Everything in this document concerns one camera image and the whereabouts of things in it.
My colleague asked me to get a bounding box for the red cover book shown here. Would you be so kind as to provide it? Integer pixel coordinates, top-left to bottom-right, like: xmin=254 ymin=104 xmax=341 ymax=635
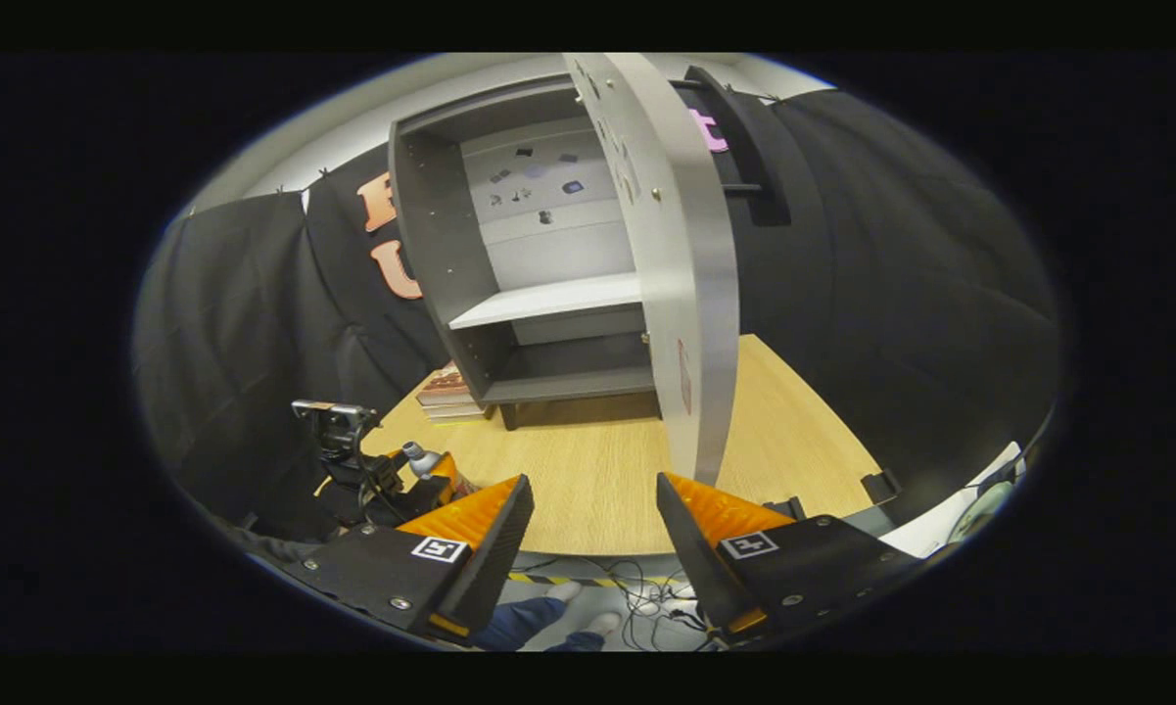
xmin=416 ymin=360 xmax=477 ymax=407

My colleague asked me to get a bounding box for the grey cabinet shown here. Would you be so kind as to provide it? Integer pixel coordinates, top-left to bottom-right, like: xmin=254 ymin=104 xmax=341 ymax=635
xmin=389 ymin=78 xmax=682 ymax=432

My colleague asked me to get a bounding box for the beige cabinet door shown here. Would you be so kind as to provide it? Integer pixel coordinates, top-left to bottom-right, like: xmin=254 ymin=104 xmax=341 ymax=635
xmin=563 ymin=54 xmax=742 ymax=488

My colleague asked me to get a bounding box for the pale green object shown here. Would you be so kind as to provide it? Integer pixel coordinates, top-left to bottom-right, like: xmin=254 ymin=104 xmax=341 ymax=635
xmin=948 ymin=478 xmax=1017 ymax=545

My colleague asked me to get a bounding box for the tangle of black floor cables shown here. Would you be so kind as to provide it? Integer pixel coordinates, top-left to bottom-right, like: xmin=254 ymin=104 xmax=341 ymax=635
xmin=509 ymin=553 xmax=730 ymax=652

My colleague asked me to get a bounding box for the white board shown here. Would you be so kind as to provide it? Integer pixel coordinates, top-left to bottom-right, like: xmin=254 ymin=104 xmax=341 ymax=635
xmin=881 ymin=441 xmax=1024 ymax=559

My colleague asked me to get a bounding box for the black cabinet door handle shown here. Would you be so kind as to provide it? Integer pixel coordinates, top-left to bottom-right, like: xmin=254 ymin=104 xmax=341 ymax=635
xmin=685 ymin=66 xmax=794 ymax=228

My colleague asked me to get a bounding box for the black backdrop cloth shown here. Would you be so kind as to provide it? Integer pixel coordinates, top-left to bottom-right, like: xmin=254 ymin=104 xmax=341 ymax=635
xmin=132 ymin=88 xmax=1063 ymax=549

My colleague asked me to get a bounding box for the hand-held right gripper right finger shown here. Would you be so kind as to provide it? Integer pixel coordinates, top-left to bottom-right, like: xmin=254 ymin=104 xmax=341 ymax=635
xmin=655 ymin=471 xmax=928 ymax=644

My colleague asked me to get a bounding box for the yellow black hazard tape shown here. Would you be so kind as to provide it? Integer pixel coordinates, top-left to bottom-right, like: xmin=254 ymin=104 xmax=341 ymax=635
xmin=507 ymin=571 xmax=691 ymax=590

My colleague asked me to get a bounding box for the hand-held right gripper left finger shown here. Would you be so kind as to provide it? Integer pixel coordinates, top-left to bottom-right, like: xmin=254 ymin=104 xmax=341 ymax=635
xmin=297 ymin=474 xmax=537 ymax=642

